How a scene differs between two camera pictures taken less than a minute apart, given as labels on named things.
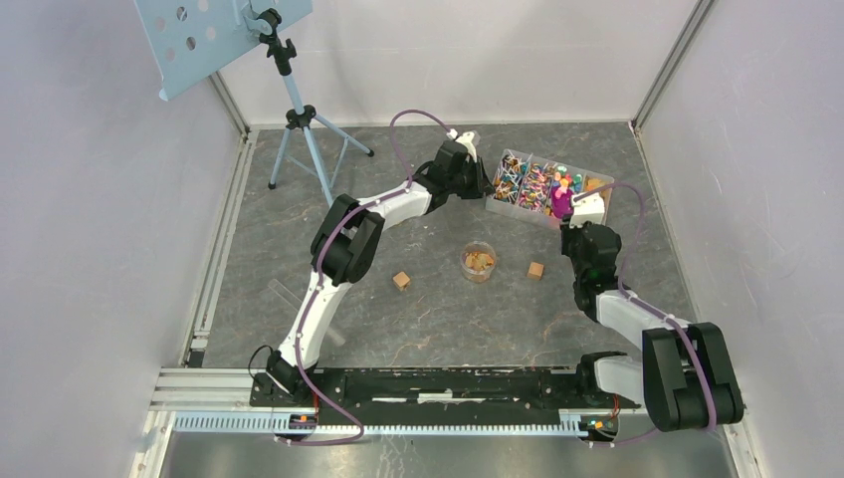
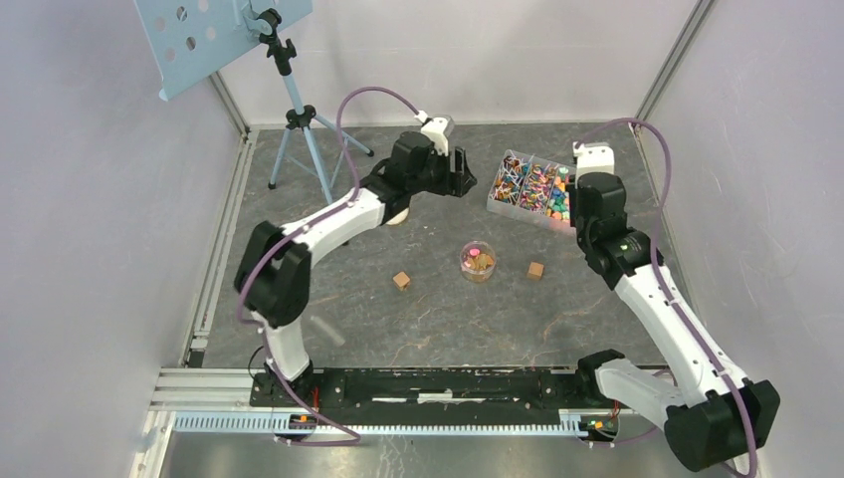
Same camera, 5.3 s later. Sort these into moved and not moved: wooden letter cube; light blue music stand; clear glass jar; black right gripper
Moved: black right gripper
Not moved: clear glass jar; light blue music stand; wooden letter cube
